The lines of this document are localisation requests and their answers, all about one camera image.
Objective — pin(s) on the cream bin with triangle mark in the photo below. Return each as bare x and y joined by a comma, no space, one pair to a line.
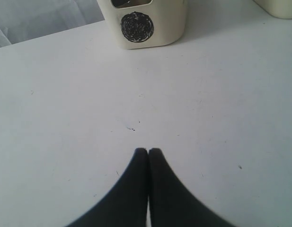
277,8

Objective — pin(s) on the cream bin with circle mark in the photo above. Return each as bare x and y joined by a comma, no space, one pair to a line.
139,24

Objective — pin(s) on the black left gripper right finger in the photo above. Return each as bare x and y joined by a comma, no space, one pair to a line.
171,203

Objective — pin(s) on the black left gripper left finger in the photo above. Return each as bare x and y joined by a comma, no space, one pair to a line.
125,205

